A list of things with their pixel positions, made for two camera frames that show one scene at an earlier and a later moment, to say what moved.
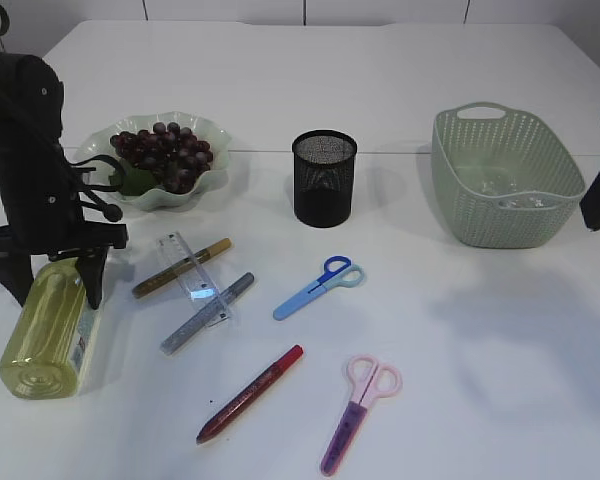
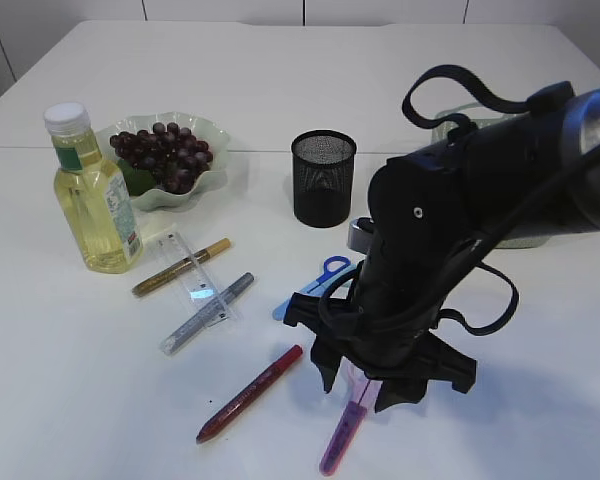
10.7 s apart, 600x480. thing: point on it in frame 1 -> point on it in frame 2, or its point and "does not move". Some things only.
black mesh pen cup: [323, 175] does not move
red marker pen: [294, 353] does not move
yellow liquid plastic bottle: [49, 346] -> [91, 195]
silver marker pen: [168, 344] does not move
